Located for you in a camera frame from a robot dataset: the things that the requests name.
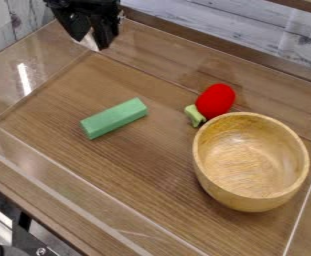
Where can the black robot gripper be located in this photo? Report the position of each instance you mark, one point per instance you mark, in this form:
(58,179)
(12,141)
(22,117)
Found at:
(71,13)

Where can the green rectangular block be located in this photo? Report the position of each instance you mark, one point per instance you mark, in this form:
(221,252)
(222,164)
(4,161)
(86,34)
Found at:
(114,118)

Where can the light wooden bowl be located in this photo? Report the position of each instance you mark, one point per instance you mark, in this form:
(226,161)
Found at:
(250,160)

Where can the small green block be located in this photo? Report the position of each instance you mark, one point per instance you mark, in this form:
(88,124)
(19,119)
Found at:
(194,115)

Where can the red plush ball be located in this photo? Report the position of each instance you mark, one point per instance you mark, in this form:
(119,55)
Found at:
(215,101)

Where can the clear acrylic front barrier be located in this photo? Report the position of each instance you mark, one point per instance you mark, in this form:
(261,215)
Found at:
(99,225)

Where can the black table leg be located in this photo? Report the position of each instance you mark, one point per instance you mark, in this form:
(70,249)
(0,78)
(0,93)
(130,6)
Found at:
(20,226)

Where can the clear acrylic corner bracket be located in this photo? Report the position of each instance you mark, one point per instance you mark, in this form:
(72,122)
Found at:
(88,42)

